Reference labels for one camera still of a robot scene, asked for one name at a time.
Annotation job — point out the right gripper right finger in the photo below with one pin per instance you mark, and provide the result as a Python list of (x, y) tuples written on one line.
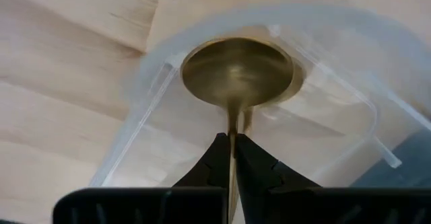
[(303, 207)]

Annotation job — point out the gold spoon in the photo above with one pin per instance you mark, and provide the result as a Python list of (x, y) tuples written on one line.
[(235, 72)]

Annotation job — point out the clear shallow plastic container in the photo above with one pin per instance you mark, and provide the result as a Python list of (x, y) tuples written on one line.
[(320, 123)]

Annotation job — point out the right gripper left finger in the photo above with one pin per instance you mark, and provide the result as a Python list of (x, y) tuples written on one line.
[(151, 207)]

